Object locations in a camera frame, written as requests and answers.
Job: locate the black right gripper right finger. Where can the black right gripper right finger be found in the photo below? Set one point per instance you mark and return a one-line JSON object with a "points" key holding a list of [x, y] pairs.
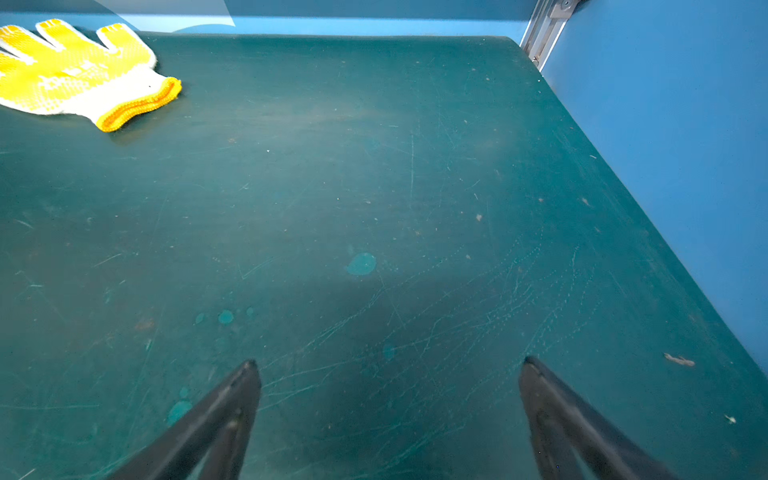
{"points": [[566, 431]]}

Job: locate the yellow white work glove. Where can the yellow white work glove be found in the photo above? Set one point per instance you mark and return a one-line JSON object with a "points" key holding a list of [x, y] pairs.
{"points": [[57, 70]]}

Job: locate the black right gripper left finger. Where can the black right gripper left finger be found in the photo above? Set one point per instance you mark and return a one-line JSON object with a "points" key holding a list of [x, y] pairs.
{"points": [[215, 431]]}

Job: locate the right aluminium corner post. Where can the right aluminium corner post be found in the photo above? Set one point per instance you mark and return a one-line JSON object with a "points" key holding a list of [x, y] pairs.
{"points": [[546, 24]]}

